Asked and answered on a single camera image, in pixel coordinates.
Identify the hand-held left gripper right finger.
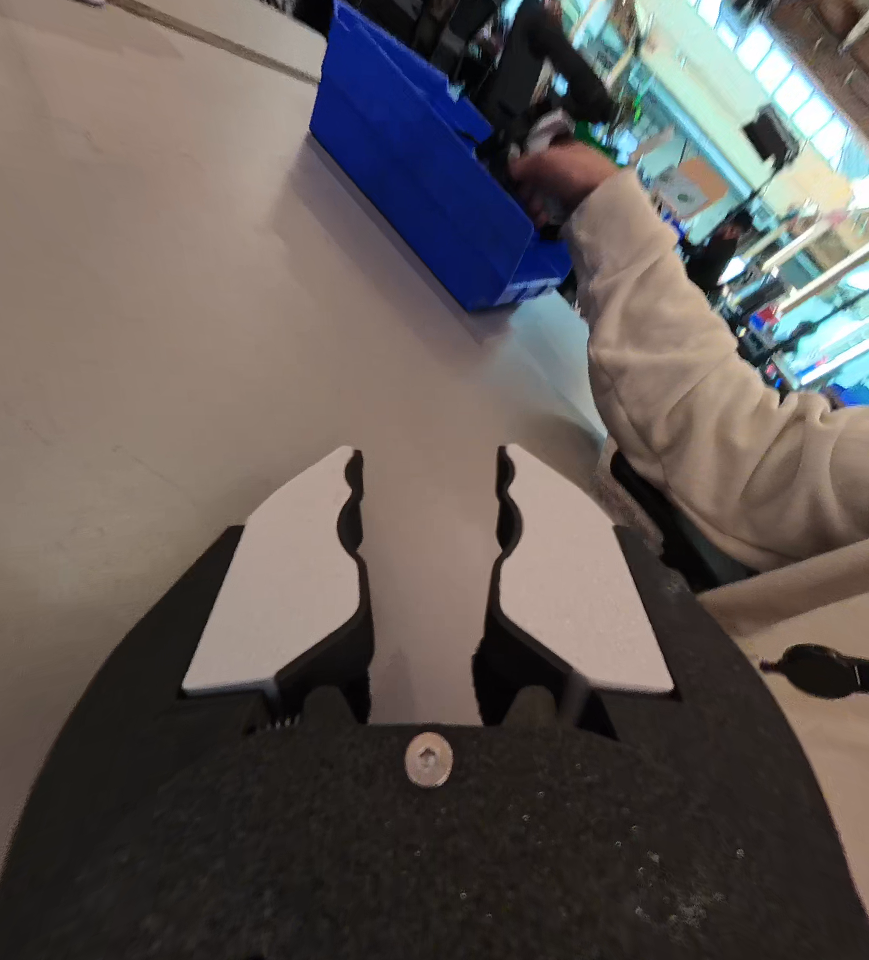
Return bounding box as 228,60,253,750
474,444,676,726

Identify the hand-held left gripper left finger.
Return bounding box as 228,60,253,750
181,446,376,726

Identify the blue plastic bin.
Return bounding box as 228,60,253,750
309,0,576,315

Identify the person's right forearm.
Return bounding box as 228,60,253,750
560,168,869,573

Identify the grey desk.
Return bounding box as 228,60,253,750
115,0,331,80
0,0,610,946

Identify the person's right hand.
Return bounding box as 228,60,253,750
513,141,625,220

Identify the wooden board with green leaf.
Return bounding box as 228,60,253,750
659,153,730,220

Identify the black hanging monitor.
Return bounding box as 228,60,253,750
742,105,802,165

